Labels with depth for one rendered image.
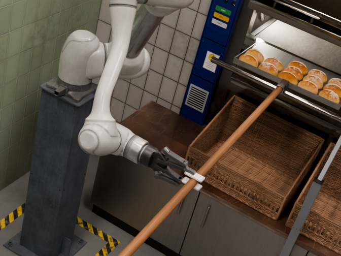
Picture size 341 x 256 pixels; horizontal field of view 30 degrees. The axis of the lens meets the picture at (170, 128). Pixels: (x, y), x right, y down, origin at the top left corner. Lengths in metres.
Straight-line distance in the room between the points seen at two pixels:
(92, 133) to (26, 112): 1.59
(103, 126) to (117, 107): 1.89
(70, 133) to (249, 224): 1.00
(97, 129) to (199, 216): 1.35
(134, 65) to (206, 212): 0.91
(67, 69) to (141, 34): 0.41
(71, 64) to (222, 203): 1.04
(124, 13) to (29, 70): 1.29
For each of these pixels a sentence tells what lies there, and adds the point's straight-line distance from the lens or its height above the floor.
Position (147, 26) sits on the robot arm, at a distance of 2.53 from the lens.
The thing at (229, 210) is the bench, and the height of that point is 0.53.
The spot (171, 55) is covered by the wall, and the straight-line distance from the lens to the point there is 3.66.
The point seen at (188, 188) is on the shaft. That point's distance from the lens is 2.15.
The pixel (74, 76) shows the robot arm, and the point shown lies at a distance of 2.82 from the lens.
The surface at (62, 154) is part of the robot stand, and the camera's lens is 3.00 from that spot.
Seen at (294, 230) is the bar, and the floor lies 0.66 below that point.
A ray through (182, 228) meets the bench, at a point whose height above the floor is 0.27.
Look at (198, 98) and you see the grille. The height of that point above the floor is 0.73.
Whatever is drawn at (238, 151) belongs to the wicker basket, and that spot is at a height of 0.59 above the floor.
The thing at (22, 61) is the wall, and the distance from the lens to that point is 3.40.
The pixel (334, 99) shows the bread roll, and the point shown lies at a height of 1.21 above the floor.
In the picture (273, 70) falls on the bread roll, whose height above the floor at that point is 1.22.
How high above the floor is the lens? 2.50
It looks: 32 degrees down
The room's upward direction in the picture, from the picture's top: 16 degrees clockwise
